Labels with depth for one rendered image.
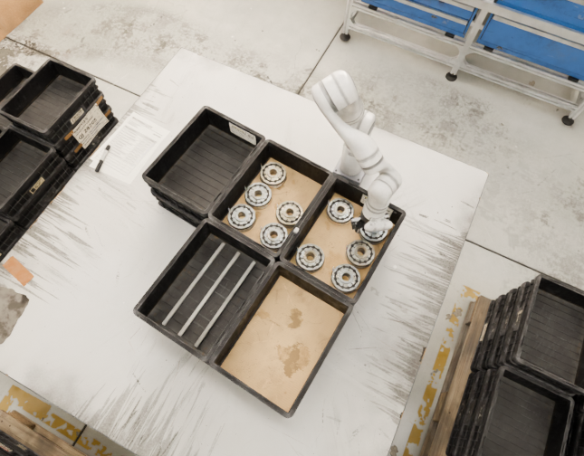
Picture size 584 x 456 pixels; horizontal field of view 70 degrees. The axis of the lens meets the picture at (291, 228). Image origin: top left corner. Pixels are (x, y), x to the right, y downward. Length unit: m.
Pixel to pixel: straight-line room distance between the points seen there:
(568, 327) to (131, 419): 1.77
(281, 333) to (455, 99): 2.27
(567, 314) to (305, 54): 2.32
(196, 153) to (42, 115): 1.07
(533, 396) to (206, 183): 1.63
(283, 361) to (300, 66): 2.27
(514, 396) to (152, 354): 1.49
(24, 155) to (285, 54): 1.82
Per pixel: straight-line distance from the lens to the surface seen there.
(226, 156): 1.74
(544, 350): 2.10
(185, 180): 1.70
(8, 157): 2.67
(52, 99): 2.63
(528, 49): 3.14
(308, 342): 1.45
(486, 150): 3.05
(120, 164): 1.98
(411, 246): 1.76
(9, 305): 1.89
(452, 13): 3.08
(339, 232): 1.57
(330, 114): 1.13
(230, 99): 2.08
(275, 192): 1.63
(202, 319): 1.49
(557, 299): 2.19
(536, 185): 3.06
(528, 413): 2.15
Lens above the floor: 2.26
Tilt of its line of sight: 66 degrees down
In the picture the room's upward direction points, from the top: 3 degrees clockwise
